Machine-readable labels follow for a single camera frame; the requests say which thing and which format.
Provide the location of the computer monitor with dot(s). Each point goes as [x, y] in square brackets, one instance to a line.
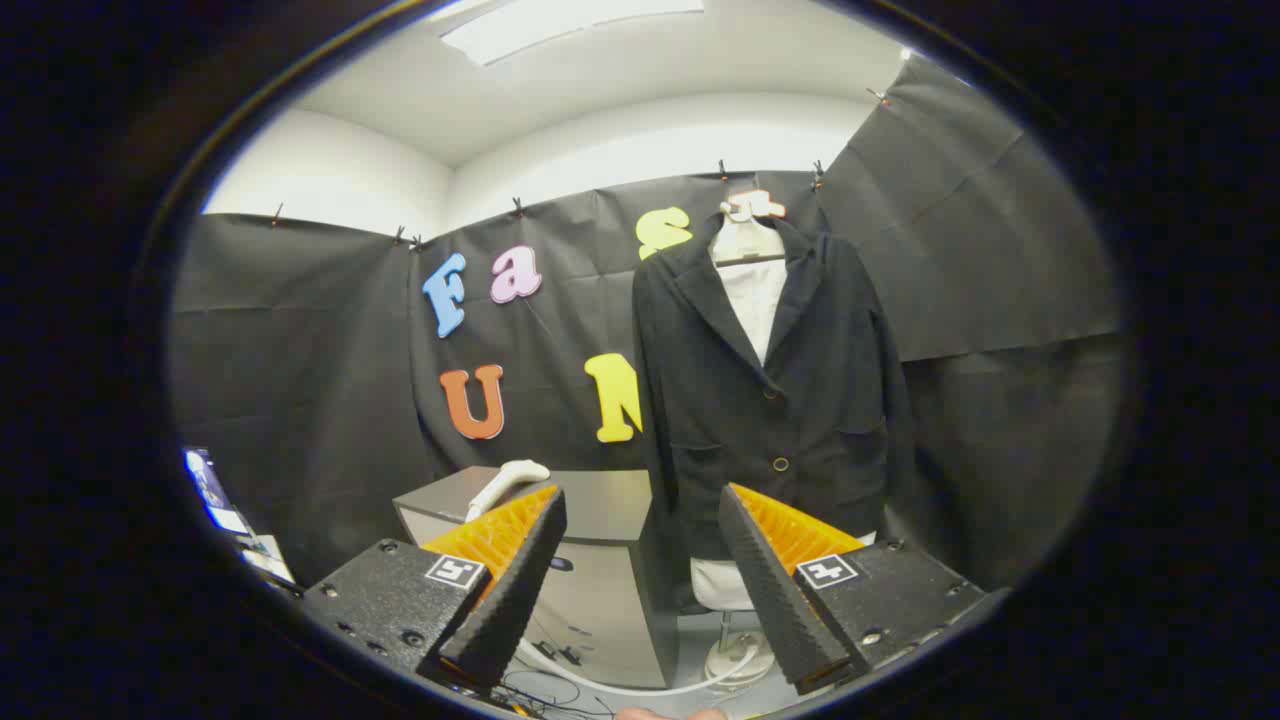
[212, 490]

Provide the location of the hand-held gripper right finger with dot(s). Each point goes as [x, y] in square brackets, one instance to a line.
[770, 590]

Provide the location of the white mannequin stand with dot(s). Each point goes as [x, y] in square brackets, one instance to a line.
[735, 665]

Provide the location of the white mannequin torso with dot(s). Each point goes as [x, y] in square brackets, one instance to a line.
[757, 300]

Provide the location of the row of small backdrop clips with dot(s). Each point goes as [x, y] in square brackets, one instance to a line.
[517, 207]

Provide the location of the grey cabinet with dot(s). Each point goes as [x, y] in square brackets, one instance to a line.
[600, 600]

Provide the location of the black backdrop cloth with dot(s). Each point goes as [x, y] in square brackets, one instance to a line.
[300, 350]

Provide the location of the ceiling light panel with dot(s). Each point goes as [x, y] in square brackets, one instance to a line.
[560, 25]

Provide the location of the black jacket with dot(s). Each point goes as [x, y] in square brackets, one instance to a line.
[800, 400]

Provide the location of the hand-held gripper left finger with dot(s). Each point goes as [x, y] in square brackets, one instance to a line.
[520, 590]

